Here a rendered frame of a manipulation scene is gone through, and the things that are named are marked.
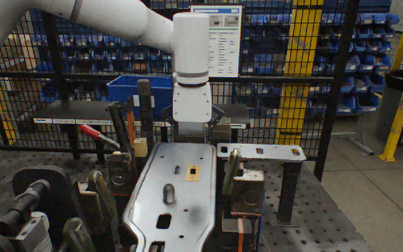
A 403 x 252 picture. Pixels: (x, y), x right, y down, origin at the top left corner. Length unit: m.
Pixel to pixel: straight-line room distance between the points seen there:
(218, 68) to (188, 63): 0.61
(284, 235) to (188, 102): 0.63
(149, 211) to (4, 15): 0.50
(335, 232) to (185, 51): 0.85
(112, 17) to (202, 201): 0.47
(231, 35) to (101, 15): 0.75
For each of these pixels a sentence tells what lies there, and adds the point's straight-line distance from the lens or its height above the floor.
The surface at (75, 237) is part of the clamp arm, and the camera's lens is 0.60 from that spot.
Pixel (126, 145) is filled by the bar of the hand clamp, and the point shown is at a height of 1.10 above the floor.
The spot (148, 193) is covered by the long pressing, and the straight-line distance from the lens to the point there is 0.80.
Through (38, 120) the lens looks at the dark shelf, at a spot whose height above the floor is 1.02.
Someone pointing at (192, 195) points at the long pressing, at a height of 1.00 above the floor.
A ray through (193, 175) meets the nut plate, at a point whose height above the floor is 1.00.
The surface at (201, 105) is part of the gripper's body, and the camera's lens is 0.74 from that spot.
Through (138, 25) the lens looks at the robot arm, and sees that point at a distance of 0.64.
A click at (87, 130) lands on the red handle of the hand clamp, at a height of 1.14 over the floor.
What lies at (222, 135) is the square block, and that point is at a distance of 1.06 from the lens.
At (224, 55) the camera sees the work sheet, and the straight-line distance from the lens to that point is 1.29.
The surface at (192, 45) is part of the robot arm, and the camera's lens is 0.69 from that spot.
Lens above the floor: 1.48
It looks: 25 degrees down
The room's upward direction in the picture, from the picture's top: straight up
